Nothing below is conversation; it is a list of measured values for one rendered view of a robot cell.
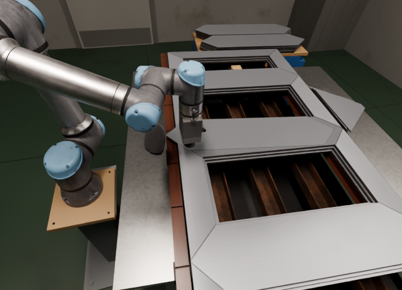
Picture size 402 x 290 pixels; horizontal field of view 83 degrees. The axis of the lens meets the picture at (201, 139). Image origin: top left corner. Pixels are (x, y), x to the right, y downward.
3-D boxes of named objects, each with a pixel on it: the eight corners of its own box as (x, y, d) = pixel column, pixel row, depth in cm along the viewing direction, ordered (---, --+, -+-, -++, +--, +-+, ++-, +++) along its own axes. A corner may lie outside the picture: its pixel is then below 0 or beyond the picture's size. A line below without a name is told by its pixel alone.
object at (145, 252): (162, 74, 162) (162, 70, 160) (177, 282, 75) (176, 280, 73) (133, 75, 160) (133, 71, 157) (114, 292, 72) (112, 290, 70)
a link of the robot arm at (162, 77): (127, 81, 57) (170, 85, 57) (139, 58, 65) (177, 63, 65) (133, 104, 63) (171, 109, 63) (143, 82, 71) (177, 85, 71)
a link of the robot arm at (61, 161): (49, 189, 79) (30, 166, 69) (68, 158, 88) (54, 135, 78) (84, 192, 79) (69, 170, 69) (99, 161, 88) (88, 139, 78)
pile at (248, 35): (286, 30, 191) (288, 23, 187) (308, 52, 164) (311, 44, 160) (192, 32, 180) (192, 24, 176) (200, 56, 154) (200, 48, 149)
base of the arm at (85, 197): (59, 211, 84) (48, 198, 77) (66, 177, 94) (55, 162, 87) (102, 203, 87) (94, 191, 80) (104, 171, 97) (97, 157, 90)
